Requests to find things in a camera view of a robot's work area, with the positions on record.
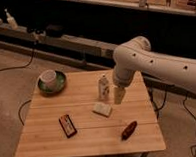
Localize white spray bottle on ledge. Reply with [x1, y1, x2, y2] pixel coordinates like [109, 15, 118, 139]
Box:
[4, 9, 18, 30]

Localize wooden table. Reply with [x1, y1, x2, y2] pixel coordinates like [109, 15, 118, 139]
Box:
[15, 71, 166, 157]

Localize small white bottle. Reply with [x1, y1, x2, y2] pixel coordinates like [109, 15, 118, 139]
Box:
[98, 75, 109, 101]

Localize white cup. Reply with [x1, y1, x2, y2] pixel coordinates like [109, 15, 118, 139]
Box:
[39, 70, 57, 90]

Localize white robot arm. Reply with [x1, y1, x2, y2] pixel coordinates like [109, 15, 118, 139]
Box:
[112, 36, 196, 94]

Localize black cable on floor left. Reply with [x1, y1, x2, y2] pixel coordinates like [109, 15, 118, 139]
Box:
[0, 41, 39, 75]

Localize dark red oblong object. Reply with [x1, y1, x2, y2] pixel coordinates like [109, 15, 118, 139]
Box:
[121, 121, 137, 141]

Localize white soap block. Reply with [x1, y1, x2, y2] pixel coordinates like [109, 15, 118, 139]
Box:
[92, 102, 112, 117]

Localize black cable on floor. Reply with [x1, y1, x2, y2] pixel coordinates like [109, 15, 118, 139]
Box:
[182, 93, 196, 157]
[0, 41, 39, 75]

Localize green plate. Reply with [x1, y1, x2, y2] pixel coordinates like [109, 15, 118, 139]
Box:
[38, 71, 67, 94]

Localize black cable on floor right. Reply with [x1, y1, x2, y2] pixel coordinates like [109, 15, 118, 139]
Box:
[182, 93, 196, 157]

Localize red rectangular box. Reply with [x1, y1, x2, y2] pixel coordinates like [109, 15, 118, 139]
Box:
[59, 115, 77, 138]

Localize black device on ledge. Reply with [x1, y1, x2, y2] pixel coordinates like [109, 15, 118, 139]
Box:
[45, 25, 64, 38]

